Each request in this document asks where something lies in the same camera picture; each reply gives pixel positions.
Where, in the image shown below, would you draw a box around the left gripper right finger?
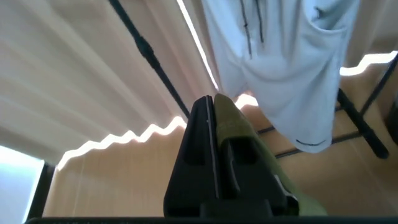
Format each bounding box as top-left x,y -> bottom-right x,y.
219,136 -> 300,217

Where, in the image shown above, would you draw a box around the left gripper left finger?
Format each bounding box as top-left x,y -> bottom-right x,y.
164,95 -> 220,218

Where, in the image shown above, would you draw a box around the green garment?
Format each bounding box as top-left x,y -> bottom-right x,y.
213,93 -> 329,217

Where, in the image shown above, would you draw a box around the pale grey shorts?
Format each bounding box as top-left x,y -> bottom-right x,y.
201,0 -> 361,154

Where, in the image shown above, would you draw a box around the black clothes rack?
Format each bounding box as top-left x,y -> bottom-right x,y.
108,0 -> 398,160

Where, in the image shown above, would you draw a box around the window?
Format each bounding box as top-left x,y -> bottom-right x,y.
0,145 -> 57,221

